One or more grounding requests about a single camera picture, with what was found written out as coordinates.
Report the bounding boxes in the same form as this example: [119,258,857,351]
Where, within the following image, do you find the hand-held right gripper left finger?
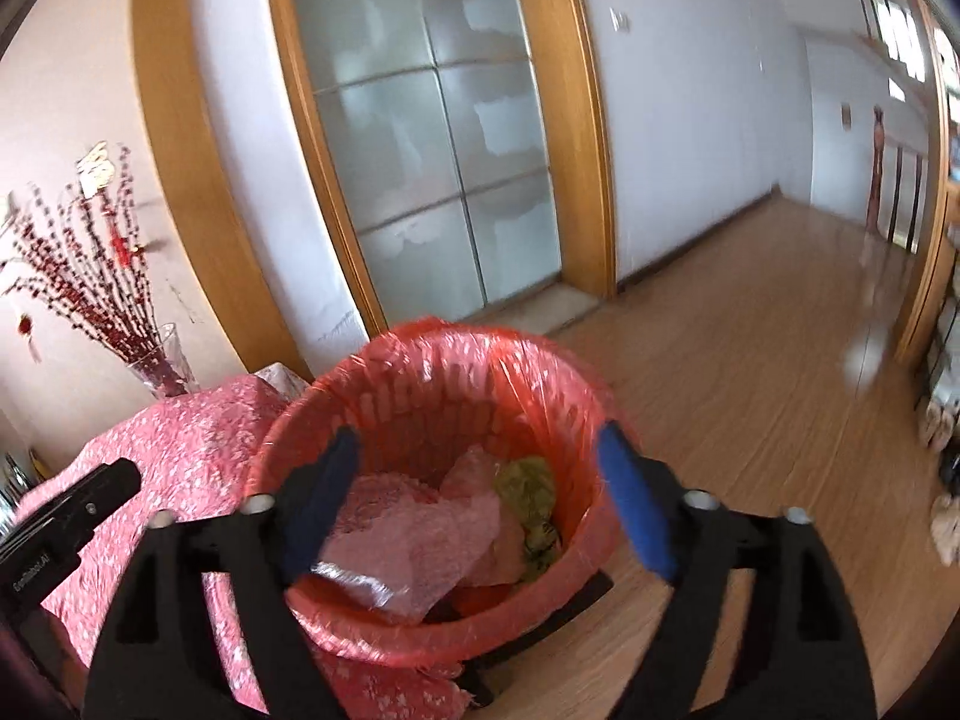
[79,424,362,720]

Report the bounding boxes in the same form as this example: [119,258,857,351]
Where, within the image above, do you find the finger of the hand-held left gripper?
[15,457,143,542]

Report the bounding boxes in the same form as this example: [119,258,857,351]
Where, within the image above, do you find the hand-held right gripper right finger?
[596,420,880,720]

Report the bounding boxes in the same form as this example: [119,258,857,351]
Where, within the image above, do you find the clear plastic bag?
[309,469,511,625]

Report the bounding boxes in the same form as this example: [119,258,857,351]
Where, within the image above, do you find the pink plastic bag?
[439,444,530,586]

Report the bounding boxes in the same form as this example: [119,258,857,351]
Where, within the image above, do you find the red slotted waste bin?
[244,319,638,672]

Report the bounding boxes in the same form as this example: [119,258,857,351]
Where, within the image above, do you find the yellow green wrapper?
[491,456,563,584]

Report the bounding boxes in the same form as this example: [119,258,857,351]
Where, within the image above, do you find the red floral tablecloth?
[15,375,473,720]

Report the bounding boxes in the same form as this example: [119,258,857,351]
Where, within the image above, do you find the black bin stand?
[457,570,616,706]

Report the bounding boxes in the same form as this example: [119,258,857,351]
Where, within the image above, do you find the white floral side cloth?
[251,362,312,398]

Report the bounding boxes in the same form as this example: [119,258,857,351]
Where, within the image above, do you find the glass vase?
[124,322,200,400]

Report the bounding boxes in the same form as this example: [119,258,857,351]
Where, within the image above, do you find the red berry branches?
[0,146,170,383]

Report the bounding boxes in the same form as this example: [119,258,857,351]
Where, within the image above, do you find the beige plush slipper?
[930,493,960,567]
[919,399,960,452]

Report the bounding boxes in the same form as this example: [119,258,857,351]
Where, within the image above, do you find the hanging knot ornament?
[73,139,147,265]

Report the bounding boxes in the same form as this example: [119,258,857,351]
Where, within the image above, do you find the wooden display shelf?
[892,0,960,466]

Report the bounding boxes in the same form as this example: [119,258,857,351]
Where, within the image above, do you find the frosted glass sliding door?
[285,0,563,323]

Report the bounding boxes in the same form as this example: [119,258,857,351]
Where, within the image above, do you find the wooden stair railing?
[862,105,931,256]

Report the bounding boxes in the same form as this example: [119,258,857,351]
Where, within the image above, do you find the window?
[874,0,931,83]

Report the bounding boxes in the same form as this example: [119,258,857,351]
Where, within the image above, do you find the wooden door frame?
[262,0,617,338]

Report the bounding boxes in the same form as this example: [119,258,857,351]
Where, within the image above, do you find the wooden arch frame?
[131,0,312,383]

